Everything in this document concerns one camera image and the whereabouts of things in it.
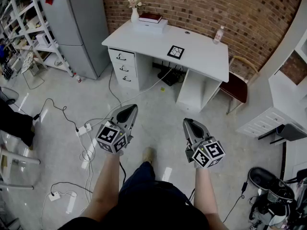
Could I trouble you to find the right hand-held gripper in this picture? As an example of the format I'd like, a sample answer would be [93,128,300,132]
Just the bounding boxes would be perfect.
[182,117,226,169]

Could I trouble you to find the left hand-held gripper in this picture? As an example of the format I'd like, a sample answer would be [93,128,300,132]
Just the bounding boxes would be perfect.
[95,103,139,154]

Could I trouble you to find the black framed branch picture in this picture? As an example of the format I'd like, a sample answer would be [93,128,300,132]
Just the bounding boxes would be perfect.
[166,45,185,61]

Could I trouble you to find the person's right forearm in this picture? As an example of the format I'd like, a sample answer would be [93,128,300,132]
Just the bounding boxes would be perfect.
[193,166,231,230]

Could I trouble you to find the person's left forearm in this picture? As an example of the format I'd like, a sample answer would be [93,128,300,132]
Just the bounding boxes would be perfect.
[83,151,124,223]

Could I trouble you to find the white drawer with black handle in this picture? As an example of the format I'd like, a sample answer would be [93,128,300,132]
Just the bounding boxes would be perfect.
[108,48,136,68]
[112,61,138,80]
[115,71,140,90]

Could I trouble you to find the white desk with drawers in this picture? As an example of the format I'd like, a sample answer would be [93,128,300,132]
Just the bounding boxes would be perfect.
[101,18,230,112]

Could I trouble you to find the person's tan shoe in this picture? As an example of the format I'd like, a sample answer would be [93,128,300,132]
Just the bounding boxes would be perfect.
[142,147,154,164]

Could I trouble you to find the white power strip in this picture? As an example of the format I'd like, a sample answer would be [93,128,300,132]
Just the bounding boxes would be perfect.
[76,123,93,137]

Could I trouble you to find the wooden chair dark red seat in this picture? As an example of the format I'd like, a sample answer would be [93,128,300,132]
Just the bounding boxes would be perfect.
[219,55,260,115]

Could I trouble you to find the person's dark trousers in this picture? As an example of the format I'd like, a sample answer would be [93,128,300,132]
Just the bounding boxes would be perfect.
[119,161,188,202]

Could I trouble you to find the black router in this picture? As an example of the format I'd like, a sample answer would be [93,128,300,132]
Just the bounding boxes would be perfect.
[157,68,186,87]

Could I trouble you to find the person's shirt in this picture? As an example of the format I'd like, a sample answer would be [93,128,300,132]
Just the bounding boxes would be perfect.
[57,180,210,230]

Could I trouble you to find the white cabinet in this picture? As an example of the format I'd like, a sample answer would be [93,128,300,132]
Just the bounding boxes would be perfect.
[235,0,307,191]

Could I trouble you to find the white flat box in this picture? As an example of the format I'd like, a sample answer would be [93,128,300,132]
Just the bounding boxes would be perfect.
[133,18,168,35]

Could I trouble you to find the dark grey tray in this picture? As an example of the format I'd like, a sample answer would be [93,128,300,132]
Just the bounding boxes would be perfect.
[258,123,307,145]

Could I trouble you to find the clear plastic water bottle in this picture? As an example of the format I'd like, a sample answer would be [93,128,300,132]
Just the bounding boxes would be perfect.
[213,25,225,45]

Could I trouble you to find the white vase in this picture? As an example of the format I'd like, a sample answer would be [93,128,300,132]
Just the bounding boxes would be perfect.
[130,7,140,23]

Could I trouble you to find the grey refrigerator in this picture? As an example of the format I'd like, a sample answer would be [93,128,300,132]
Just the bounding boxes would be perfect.
[38,0,112,81]

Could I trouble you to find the dark red hardcover book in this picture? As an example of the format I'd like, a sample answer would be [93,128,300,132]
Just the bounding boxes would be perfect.
[138,12,163,24]

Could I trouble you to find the black and grey equipment pile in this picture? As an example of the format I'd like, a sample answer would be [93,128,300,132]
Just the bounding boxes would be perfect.
[248,173,307,230]

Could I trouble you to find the white microwave oven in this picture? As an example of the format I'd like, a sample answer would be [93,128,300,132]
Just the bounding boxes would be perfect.
[35,30,57,46]

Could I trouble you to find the pink and white flower bouquet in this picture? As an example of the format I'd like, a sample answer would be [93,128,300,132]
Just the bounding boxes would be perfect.
[127,0,143,9]

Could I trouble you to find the clear plastic chair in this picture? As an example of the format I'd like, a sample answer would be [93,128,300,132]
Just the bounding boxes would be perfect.
[0,130,41,192]

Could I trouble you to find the white metal shelving rack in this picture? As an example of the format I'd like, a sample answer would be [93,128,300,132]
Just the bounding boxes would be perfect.
[0,0,75,78]

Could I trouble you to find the long white cable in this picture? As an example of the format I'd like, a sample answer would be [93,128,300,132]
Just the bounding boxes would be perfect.
[83,67,173,129]

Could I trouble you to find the thin grey cable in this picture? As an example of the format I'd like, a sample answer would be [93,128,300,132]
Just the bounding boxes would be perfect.
[108,67,123,105]

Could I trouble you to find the tangled white cables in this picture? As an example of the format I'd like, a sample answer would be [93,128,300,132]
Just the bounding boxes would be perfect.
[78,133,97,213]

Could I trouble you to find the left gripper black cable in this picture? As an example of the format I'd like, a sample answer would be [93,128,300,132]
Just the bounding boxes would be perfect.
[119,161,127,187]

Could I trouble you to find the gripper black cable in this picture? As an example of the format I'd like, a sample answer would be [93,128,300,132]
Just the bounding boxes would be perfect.
[119,161,127,187]
[186,188,196,206]

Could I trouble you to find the black cable with adapter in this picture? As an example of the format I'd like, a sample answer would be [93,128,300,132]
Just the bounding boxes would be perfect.
[32,98,80,132]

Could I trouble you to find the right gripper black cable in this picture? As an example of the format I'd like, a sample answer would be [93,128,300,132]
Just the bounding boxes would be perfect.
[186,188,196,206]

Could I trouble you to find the black cable with inline box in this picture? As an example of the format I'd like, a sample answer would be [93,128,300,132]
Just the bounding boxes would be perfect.
[222,181,249,224]

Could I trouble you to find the thin black floor cable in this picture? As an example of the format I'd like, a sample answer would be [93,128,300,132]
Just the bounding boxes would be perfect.
[50,181,94,196]

